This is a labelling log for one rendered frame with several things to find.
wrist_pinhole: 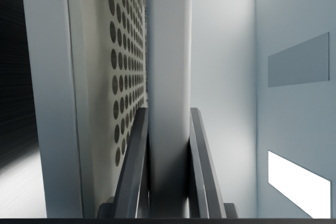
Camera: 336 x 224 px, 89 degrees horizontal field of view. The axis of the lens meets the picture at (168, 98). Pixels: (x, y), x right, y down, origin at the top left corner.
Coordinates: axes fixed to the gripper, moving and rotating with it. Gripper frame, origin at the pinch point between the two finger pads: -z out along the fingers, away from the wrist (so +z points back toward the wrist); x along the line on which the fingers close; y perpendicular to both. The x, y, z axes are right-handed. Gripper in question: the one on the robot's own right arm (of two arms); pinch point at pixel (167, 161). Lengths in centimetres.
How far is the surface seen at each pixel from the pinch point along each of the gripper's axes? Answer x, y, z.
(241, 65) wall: -154, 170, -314
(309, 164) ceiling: -188, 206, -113
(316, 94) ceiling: -188, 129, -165
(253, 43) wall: -180, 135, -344
